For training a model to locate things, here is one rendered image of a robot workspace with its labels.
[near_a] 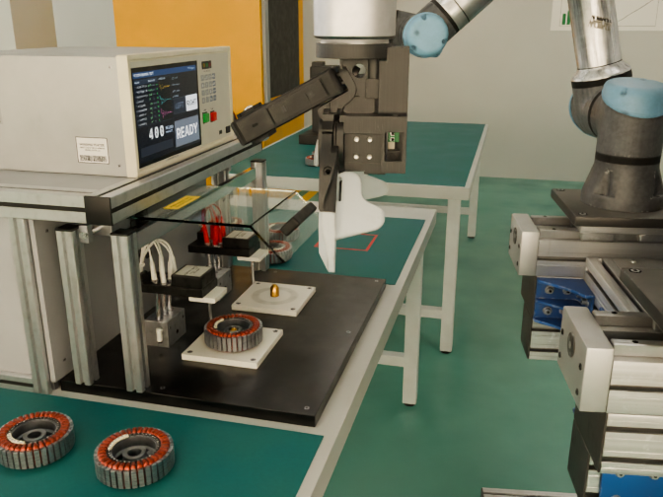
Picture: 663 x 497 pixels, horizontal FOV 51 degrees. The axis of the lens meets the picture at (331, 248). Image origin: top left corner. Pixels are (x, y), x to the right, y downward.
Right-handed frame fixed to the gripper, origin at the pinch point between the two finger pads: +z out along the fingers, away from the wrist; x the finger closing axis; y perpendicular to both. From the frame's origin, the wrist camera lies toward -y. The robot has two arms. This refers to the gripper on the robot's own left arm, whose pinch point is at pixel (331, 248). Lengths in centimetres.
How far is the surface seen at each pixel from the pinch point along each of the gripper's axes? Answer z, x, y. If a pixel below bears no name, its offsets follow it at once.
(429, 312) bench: 97, 209, 21
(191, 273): 23, 52, -32
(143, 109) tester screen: -7, 51, -38
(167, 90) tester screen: -10, 60, -36
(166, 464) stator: 38.3, 14.8, -25.1
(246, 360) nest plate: 37, 45, -20
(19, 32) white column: -15, 394, -250
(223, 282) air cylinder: 35, 78, -33
